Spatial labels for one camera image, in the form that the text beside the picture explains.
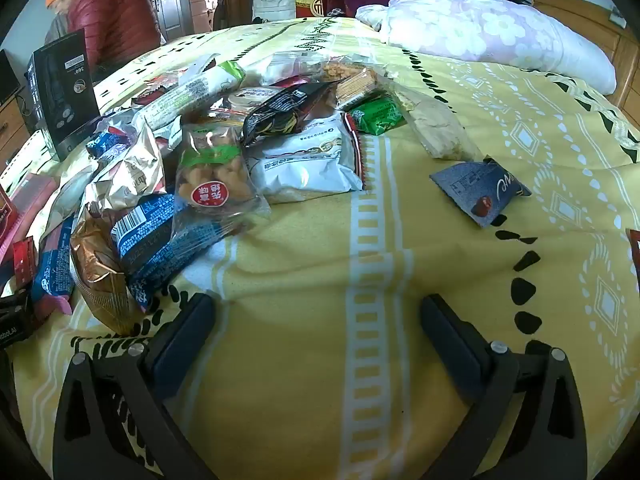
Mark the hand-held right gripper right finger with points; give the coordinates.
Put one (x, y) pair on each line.
(450, 340)

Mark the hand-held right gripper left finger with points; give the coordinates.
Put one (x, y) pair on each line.
(182, 340)

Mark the pile of mixed snack bags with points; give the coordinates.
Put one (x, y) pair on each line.
(300, 160)

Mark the red snack box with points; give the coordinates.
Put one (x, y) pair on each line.
(5, 215)

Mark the pink flat box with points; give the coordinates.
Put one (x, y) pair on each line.
(27, 205)

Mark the yellow patterned blanket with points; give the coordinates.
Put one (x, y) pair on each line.
(310, 260)

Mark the blue chocolate packet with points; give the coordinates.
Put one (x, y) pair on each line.
(475, 185)

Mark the wooden dresser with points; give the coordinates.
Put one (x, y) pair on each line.
(10, 127)

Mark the dark red flat packet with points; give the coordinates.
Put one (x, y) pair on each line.
(635, 246)

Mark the black printed carton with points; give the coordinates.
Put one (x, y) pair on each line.
(65, 95)

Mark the black flat monitor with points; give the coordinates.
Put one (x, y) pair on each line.
(7, 77)

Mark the floral pillow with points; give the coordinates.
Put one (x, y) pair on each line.
(480, 30)

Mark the white tote bag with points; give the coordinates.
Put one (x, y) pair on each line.
(272, 6)

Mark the wooden headboard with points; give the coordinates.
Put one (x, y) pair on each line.
(575, 15)

